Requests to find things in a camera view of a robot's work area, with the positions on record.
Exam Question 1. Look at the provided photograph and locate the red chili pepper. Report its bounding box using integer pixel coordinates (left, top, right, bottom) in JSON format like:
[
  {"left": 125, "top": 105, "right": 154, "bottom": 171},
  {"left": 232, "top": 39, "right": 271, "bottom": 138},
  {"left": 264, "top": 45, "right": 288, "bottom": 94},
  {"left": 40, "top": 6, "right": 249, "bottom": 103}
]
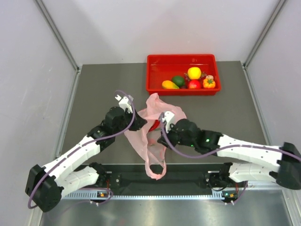
[{"left": 149, "top": 120, "right": 160, "bottom": 132}]

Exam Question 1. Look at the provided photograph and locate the grey slotted cable duct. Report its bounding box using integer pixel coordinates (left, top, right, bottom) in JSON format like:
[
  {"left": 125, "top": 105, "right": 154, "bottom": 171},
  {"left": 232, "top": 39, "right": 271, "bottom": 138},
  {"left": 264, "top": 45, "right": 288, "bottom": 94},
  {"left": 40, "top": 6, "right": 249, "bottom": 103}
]
[{"left": 63, "top": 189, "right": 225, "bottom": 201}]

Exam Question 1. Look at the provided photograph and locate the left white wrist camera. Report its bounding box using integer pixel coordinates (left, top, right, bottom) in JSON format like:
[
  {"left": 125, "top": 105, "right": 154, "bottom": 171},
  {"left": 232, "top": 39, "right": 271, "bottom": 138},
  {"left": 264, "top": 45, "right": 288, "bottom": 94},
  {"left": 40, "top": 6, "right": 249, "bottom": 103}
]
[{"left": 115, "top": 94, "right": 134, "bottom": 113}]

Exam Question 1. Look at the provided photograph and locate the red apple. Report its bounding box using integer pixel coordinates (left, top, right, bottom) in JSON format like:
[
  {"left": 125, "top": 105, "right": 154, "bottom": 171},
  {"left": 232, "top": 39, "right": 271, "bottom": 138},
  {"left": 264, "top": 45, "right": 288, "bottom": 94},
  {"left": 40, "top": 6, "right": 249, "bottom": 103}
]
[{"left": 188, "top": 80, "right": 202, "bottom": 89}]

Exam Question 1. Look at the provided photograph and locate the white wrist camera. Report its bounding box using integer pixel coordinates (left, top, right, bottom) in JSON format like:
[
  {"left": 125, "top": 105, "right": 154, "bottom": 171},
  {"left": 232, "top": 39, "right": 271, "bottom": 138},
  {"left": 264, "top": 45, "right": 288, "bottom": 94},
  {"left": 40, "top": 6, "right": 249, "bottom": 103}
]
[
  {"left": 115, "top": 94, "right": 134, "bottom": 113},
  {"left": 159, "top": 111, "right": 176, "bottom": 133}
]

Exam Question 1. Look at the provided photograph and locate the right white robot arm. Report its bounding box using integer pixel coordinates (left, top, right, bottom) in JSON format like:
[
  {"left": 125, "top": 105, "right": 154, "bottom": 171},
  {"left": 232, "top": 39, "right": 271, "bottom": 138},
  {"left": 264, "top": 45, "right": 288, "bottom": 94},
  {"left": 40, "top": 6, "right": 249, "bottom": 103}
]
[{"left": 158, "top": 119, "right": 301, "bottom": 190}]

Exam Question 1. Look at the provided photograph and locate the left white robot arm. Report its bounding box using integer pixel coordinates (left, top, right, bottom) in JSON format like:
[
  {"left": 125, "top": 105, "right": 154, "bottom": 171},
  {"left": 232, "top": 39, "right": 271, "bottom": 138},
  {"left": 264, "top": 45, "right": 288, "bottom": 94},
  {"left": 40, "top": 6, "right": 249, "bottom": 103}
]
[{"left": 25, "top": 106, "right": 147, "bottom": 212}]

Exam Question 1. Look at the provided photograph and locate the red plastic tray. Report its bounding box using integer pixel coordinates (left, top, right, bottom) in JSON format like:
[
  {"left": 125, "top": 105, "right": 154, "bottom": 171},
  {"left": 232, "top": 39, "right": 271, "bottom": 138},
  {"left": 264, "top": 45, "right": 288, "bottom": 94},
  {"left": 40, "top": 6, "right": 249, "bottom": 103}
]
[{"left": 146, "top": 54, "right": 222, "bottom": 96}]

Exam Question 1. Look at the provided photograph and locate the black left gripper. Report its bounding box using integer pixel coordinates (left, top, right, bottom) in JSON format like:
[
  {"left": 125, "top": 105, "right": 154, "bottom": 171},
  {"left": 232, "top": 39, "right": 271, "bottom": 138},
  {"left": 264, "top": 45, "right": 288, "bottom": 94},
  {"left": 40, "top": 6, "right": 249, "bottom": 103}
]
[{"left": 114, "top": 108, "right": 147, "bottom": 135}]

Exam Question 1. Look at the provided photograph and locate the yellow mango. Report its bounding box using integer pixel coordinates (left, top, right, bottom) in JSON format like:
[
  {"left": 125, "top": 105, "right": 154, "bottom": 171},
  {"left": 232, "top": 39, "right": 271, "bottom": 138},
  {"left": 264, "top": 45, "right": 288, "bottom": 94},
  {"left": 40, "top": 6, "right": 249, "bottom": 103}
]
[{"left": 161, "top": 80, "right": 179, "bottom": 89}]

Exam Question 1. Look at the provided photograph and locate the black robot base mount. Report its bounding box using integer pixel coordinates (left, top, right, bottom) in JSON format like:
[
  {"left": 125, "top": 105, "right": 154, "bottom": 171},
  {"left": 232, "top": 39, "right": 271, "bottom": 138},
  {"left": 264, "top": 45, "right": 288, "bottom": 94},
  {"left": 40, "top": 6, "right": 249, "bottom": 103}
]
[{"left": 70, "top": 163, "right": 249, "bottom": 190}]

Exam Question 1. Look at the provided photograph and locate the fruit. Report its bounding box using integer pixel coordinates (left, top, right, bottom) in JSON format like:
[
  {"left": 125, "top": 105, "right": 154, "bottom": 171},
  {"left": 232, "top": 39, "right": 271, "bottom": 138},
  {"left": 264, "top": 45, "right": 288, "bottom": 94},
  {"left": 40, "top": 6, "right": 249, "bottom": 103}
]
[{"left": 187, "top": 67, "right": 202, "bottom": 80}]

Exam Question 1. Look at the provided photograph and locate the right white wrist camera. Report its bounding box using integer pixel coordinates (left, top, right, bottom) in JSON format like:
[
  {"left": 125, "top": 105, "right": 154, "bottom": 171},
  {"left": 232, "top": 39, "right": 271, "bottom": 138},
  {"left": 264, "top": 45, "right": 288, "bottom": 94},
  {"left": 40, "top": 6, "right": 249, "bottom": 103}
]
[{"left": 159, "top": 111, "right": 176, "bottom": 133}]

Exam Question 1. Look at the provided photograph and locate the pink plastic bag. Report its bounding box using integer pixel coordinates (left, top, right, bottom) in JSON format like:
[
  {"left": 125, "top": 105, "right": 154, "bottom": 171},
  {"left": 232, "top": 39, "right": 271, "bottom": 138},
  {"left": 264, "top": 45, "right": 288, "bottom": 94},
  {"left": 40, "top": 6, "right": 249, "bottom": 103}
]
[{"left": 125, "top": 93, "right": 187, "bottom": 180}]

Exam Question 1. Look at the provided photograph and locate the orange bell pepper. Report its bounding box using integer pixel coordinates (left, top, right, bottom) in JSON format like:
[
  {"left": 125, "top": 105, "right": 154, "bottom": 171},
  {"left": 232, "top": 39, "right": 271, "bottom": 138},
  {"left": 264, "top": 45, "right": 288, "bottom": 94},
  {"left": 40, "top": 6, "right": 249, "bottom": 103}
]
[{"left": 203, "top": 79, "right": 216, "bottom": 89}]

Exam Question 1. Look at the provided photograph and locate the green avocado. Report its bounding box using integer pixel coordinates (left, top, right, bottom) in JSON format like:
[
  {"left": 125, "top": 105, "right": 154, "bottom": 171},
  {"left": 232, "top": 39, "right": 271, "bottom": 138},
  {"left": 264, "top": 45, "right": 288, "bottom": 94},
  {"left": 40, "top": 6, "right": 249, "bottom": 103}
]
[{"left": 171, "top": 76, "right": 186, "bottom": 87}]

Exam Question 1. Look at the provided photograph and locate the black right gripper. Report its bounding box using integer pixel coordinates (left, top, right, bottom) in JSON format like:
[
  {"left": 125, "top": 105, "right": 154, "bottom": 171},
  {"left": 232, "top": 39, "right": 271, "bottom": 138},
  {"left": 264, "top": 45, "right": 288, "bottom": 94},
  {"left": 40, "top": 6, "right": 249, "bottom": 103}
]
[{"left": 158, "top": 121, "right": 196, "bottom": 150}]

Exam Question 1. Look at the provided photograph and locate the purple grape bunch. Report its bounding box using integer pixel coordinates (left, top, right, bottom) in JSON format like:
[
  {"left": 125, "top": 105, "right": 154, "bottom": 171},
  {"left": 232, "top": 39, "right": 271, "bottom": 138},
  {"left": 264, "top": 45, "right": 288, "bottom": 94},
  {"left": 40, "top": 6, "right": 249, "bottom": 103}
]
[{"left": 184, "top": 72, "right": 207, "bottom": 81}]

